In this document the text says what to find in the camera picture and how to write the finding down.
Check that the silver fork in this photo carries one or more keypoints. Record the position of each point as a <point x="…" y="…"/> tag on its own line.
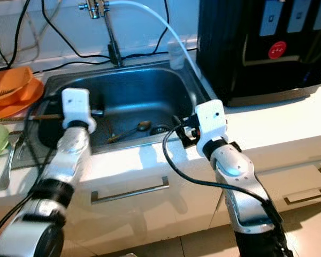
<point x="6" y="168"/>

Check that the brown wooden chopstick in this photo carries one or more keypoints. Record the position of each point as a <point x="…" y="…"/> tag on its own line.
<point x="48" y="116"/>

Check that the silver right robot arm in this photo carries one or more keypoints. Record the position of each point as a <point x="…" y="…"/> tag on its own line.
<point x="232" y="166"/>

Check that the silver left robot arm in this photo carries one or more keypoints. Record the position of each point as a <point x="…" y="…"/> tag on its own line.
<point x="69" y="155"/>

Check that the stainless steel sink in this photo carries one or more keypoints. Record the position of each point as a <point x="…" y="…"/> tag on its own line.
<point x="139" y="93"/>

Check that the clear plastic cup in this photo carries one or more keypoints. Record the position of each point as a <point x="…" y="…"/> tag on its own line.
<point x="176" y="56"/>

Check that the white sink counter cabinet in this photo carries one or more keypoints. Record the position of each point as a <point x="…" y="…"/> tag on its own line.
<point x="182" y="214"/>

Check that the black water dispenser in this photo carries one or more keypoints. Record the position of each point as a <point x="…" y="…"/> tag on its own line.
<point x="235" y="53"/>

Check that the metal faucet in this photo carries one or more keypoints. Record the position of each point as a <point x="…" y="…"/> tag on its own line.
<point x="112" y="43"/>

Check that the orange plate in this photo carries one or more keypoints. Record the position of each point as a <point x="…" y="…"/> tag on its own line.
<point x="29" y="99"/>

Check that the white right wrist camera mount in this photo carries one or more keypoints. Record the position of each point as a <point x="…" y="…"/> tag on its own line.
<point x="211" y="118"/>

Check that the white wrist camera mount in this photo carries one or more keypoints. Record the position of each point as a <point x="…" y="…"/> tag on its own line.
<point x="211" y="118"/>
<point x="75" y="101"/>

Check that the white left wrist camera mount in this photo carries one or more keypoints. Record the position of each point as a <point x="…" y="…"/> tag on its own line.
<point x="75" y="101"/>

